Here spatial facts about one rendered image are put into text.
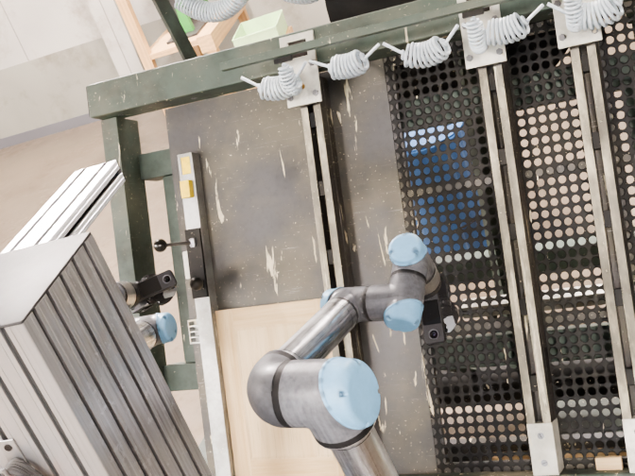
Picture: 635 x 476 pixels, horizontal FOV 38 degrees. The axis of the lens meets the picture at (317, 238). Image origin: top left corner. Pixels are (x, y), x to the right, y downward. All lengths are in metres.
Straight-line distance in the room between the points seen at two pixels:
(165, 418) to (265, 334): 1.07
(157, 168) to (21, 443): 1.56
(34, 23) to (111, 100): 8.29
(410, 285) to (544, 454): 0.65
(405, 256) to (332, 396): 0.47
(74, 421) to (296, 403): 0.39
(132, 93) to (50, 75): 8.45
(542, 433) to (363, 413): 0.85
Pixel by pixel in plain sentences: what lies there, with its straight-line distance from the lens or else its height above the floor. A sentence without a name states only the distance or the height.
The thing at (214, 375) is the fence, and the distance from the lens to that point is 2.65.
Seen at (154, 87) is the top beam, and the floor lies 1.92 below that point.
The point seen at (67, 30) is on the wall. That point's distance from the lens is 10.90.
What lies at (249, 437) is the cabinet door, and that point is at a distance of 2.65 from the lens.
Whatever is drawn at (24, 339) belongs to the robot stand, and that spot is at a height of 2.00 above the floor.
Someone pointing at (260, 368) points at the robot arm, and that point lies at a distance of 1.59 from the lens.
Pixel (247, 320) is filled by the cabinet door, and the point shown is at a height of 1.28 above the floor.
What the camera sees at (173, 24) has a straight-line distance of 3.22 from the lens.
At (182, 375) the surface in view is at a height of 1.13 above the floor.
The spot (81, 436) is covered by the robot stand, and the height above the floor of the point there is 1.83.
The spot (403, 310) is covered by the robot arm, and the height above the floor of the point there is 1.55.
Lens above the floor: 2.49
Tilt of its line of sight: 25 degrees down
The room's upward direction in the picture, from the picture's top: 21 degrees counter-clockwise
